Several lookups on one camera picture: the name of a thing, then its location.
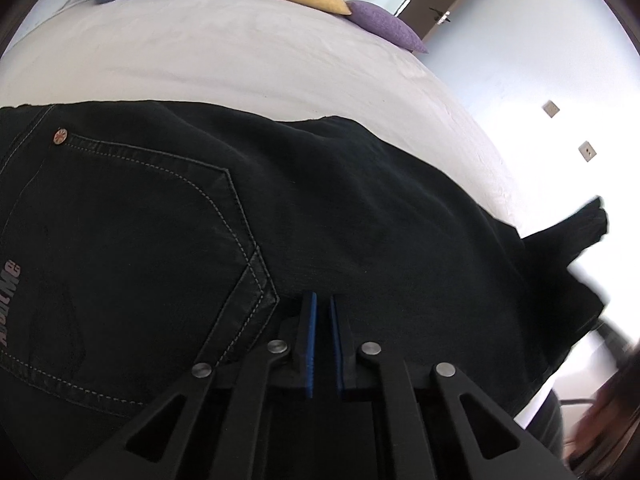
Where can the black denim pants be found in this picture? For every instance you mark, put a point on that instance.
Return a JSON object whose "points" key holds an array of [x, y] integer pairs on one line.
{"points": [[250, 220]]}

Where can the bed with white sheet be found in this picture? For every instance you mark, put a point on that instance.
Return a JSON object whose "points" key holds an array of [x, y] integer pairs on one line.
{"points": [[240, 60]]}

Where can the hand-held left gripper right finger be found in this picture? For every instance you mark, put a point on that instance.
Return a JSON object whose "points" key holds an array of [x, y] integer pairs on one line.
{"points": [[336, 345]]}

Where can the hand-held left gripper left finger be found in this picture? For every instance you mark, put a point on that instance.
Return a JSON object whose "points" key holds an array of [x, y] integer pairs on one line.
{"points": [[311, 340]]}

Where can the square wall switch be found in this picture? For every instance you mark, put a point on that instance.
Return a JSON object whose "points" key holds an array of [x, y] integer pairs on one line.
{"points": [[551, 108]]}

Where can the square wall socket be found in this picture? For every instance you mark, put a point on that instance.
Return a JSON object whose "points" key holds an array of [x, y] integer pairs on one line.
{"points": [[586, 151]]}

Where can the purple cushion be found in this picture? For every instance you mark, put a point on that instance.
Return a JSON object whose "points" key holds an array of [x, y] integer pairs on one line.
{"points": [[385, 25]]}

